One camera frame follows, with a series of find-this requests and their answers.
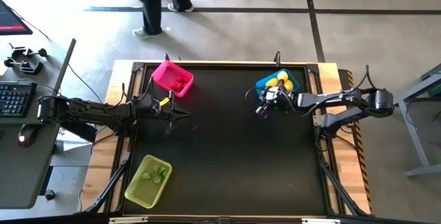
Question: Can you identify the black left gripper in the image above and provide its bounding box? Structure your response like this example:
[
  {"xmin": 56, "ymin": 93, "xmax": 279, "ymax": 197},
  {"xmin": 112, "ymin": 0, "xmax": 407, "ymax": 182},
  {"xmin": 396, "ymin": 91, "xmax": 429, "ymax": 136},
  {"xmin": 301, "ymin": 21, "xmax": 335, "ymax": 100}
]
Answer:
[{"xmin": 151, "ymin": 91, "xmax": 192, "ymax": 135}]

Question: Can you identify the yellow-green plastic basket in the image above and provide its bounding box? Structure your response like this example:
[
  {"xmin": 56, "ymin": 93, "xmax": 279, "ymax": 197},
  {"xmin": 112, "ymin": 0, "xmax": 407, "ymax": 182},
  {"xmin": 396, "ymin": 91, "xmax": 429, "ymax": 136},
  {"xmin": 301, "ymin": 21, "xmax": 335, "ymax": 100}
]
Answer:
[{"xmin": 124, "ymin": 154, "xmax": 173, "ymax": 210}]

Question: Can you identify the black computer mouse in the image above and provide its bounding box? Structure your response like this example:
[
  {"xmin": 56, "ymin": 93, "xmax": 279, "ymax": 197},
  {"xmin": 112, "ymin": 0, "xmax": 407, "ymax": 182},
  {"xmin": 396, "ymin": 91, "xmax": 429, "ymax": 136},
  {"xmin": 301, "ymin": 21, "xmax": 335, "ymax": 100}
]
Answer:
[{"xmin": 17, "ymin": 123, "xmax": 39, "ymax": 148}]

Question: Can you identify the black desk cable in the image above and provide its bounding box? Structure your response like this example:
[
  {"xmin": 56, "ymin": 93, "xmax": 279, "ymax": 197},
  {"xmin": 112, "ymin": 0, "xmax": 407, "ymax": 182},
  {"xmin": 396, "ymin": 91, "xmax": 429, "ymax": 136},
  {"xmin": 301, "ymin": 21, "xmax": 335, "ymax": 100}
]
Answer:
[{"xmin": 67, "ymin": 63, "xmax": 104, "ymax": 104}]

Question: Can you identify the person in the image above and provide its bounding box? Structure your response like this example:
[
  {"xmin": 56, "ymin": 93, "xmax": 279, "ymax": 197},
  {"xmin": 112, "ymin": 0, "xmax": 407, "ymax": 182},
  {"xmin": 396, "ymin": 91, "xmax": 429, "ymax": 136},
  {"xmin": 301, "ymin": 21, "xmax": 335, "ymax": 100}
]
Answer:
[{"xmin": 132, "ymin": 0, "xmax": 196, "ymax": 39}]

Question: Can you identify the pink plastic basket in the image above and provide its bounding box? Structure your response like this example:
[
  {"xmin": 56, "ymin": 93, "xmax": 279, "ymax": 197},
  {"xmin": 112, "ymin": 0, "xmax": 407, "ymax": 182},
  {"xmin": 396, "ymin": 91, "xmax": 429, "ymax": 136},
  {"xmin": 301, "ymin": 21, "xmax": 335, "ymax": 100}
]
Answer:
[{"xmin": 150, "ymin": 60, "xmax": 195, "ymax": 99}]

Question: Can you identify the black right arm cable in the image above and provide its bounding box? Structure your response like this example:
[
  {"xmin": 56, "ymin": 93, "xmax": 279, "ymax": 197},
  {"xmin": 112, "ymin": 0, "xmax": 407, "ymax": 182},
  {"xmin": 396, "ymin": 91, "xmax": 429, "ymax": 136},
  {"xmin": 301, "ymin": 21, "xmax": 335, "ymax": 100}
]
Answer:
[{"xmin": 302, "ymin": 64, "xmax": 378, "ymax": 116}]

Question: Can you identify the black diagonal frame strut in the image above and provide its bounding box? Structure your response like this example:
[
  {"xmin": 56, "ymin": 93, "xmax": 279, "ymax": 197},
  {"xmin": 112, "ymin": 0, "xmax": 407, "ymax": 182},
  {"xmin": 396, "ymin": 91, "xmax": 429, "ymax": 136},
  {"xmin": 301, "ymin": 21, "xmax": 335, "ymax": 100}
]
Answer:
[
  {"xmin": 316, "ymin": 141, "xmax": 361, "ymax": 217},
  {"xmin": 84, "ymin": 150, "xmax": 132, "ymax": 214}
]

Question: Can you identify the hazard striped edge strip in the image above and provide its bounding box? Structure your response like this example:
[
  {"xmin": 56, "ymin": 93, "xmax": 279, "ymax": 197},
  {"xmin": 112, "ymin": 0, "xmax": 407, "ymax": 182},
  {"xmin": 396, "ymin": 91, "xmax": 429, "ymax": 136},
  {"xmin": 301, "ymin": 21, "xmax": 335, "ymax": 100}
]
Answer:
[{"xmin": 339, "ymin": 68, "xmax": 373, "ymax": 214}]

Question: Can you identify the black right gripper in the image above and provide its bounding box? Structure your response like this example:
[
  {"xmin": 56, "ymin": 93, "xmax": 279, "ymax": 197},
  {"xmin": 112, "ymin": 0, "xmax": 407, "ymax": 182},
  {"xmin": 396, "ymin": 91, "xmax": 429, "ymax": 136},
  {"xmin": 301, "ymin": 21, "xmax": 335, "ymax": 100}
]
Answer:
[{"xmin": 256, "ymin": 80, "xmax": 300, "ymax": 116}]

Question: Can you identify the black backlit keyboard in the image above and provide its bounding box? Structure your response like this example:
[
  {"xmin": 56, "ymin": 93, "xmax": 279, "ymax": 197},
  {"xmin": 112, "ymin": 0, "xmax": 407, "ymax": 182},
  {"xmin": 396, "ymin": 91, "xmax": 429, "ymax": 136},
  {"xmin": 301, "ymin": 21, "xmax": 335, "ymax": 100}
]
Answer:
[{"xmin": 0, "ymin": 81, "xmax": 38, "ymax": 119}]

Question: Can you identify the blue plastic basket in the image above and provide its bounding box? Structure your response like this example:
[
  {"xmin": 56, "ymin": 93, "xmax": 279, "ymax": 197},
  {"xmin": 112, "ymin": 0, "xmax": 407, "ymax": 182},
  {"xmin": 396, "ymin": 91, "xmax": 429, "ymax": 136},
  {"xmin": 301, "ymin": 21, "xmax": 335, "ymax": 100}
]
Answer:
[{"xmin": 255, "ymin": 68, "xmax": 300, "ymax": 98}]

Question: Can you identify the black looped gripper cable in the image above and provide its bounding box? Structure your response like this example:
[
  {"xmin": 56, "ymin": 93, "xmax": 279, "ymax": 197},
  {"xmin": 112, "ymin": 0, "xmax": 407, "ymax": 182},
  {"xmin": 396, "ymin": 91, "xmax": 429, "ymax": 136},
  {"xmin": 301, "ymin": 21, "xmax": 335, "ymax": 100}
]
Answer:
[{"xmin": 244, "ymin": 86, "xmax": 266, "ymax": 104}]

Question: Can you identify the black computer monitor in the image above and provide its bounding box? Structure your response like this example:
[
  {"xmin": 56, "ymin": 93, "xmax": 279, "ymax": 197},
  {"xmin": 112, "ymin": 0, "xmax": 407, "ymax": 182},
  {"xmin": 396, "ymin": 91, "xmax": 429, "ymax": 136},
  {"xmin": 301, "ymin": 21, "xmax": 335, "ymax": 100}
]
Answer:
[{"xmin": 0, "ymin": 0, "xmax": 34, "ymax": 37}]

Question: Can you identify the grey desk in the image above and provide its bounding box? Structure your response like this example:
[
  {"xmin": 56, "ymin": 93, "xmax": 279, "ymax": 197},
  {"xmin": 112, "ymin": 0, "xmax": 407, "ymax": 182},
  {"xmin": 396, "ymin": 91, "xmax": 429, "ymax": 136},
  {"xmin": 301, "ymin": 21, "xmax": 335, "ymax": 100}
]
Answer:
[{"xmin": 0, "ymin": 37, "xmax": 77, "ymax": 210}]

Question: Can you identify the grey metal table frame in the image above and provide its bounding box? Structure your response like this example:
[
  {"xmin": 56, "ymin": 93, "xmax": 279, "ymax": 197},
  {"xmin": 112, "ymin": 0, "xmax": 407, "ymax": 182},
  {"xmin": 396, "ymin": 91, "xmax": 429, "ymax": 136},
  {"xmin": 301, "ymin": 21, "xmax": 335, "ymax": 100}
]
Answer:
[{"xmin": 394, "ymin": 63, "xmax": 441, "ymax": 179}]

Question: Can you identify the wooden workbench table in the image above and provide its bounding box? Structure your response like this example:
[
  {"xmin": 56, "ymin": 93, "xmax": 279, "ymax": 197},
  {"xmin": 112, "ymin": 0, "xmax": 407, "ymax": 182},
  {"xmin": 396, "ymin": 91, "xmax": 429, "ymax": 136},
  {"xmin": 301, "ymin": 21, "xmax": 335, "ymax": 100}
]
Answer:
[{"xmin": 81, "ymin": 59, "xmax": 373, "ymax": 218}]

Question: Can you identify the silver metal bracket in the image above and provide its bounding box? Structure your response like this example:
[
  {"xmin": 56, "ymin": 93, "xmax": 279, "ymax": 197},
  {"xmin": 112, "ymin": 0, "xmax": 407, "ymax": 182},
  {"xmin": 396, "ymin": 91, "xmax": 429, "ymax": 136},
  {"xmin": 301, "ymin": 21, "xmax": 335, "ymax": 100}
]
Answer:
[
  {"xmin": 302, "ymin": 218, "xmax": 341, "ymax": 224},
  {"xmin": 109, "ymin": 216, "xmax": 149, "ymax": 224}
]

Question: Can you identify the white paper sheet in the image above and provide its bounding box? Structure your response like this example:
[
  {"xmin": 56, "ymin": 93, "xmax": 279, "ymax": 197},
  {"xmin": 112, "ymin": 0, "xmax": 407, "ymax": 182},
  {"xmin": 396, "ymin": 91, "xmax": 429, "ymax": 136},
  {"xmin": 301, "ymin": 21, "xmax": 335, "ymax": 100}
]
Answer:
[{"xmin": 57, "ymin": 123, "xmax": 101, "ymax": 149}]

